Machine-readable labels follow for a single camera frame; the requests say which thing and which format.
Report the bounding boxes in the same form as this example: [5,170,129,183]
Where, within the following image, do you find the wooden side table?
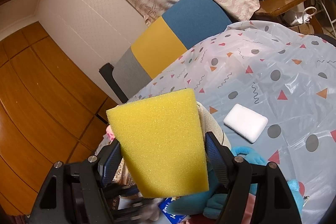
[255,0,307,17]

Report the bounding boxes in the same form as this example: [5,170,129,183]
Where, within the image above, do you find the blue plush toy with lollipop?
[167,144,304,223]

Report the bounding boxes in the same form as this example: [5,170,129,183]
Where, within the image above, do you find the yellow foam sponge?
[106,89,209,198]

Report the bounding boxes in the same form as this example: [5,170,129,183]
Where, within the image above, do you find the grey yellow blue chair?
[99,0,232,103]

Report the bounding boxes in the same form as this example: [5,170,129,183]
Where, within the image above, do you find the beige knitted item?
[197,102,231,149]

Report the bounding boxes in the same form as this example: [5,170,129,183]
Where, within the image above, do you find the blue Tempo tissue pack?
[158,197,190,224]

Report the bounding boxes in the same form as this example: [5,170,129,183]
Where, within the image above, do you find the pink spotted plush toy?
[105,125,115,141]

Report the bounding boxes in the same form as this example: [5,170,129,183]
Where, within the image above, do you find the patterned plastic tablecloth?
[133,21,335,223]

